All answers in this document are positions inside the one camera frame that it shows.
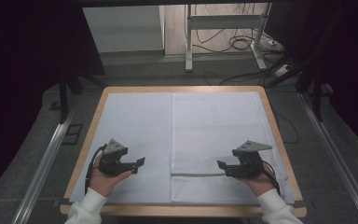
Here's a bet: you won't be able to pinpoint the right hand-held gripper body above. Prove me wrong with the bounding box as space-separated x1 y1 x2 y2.
231 140 273 179

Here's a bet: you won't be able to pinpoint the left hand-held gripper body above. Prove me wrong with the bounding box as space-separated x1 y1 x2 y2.
98 138 129 177

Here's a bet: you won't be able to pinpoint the white towel with grey stripe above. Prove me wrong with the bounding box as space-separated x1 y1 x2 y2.
170 91 295 206

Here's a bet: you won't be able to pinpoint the person's right hand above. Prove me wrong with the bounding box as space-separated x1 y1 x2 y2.
234 162 278 198

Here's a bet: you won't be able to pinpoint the person's left hand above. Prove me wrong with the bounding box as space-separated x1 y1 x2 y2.
88 154 134 198

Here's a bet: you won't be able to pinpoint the black floor outlet plate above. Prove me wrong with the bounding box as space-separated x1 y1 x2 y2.
62 123 84 146

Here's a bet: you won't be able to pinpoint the black metal stand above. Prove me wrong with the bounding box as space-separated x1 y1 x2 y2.
57 69 107 124
266 54 334 123

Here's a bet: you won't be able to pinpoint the white power strip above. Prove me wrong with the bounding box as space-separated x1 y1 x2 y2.
273 63 293 78

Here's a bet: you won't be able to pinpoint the white cabinet panel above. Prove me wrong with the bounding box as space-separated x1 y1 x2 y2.
82 5 166 54

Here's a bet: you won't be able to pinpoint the dark curtain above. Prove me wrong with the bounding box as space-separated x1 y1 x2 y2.
265 0 358 158
0 0 106 202

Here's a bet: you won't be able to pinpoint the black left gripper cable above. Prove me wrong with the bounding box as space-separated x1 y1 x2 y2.
84 144 108 196

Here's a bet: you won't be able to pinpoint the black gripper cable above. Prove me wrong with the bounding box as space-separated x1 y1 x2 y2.
260 160 282 197
84 144 108 196

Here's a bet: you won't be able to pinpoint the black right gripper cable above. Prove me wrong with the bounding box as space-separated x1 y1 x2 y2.
260 160 282 197

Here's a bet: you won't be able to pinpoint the aluminium rail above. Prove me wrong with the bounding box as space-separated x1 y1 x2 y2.
297 92 358 224
10 99 79 224

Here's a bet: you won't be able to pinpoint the white metal desk frame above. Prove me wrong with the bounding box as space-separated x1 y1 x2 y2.
185 3 273 73

